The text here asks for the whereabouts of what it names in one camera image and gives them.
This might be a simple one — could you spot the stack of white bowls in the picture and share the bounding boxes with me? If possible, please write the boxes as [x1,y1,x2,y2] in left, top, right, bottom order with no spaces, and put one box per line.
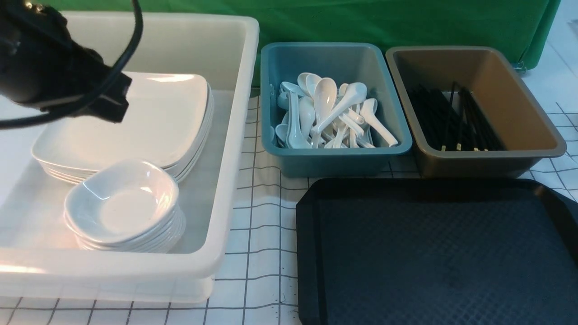
[64,160,186,253]

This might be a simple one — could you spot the green cloth backdrop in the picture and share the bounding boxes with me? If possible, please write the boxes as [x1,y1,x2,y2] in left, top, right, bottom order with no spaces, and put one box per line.
[0,0,561,88]

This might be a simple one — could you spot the white square rice plate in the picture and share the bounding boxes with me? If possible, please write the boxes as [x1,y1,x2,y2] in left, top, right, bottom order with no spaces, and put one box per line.
[31,72,209,171]

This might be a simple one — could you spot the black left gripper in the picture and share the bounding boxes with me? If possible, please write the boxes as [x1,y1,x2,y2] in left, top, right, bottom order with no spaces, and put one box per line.
[0,0,133,123]

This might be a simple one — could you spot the brown plastic bin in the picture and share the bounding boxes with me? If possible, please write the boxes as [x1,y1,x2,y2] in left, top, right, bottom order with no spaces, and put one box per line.
[385,46,566,178]

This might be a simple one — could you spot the white spoon top pile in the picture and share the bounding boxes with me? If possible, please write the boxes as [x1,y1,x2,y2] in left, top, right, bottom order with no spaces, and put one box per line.
[312,82,368,136]

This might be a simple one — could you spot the large white plastic tub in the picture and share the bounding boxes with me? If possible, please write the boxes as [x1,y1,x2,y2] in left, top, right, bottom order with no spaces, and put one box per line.
[1,13,259,304]

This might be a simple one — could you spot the white spoon pile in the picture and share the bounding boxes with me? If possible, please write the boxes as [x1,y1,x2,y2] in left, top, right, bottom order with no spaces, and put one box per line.
[360,98,399,147]
[280,91,312,149]
[312,82,368,136]

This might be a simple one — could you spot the bundle of black chopsticks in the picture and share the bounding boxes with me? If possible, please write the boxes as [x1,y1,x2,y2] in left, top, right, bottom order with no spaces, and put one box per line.
[409,82,506,152]

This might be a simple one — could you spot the white spoon left pile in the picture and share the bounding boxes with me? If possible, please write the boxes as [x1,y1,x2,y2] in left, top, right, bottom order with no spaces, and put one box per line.
[280,91,312,149]

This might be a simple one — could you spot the white spoon right pile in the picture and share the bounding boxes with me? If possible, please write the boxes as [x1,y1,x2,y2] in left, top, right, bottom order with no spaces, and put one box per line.
[360,98,399,147]

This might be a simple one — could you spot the teal plastic bin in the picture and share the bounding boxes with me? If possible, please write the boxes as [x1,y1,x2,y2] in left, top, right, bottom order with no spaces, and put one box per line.
[260,42,413,178]

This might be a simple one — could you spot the stack of white plates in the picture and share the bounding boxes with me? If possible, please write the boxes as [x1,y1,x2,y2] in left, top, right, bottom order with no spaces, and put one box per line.
[32,84,214,184]

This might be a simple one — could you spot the white grid tablecloth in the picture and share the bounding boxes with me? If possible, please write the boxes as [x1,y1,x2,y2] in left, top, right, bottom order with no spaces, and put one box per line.
[1,0,577,325]

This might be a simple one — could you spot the black serving tray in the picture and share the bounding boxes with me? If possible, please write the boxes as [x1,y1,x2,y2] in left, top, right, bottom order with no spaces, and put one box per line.
[296,179,578,325]

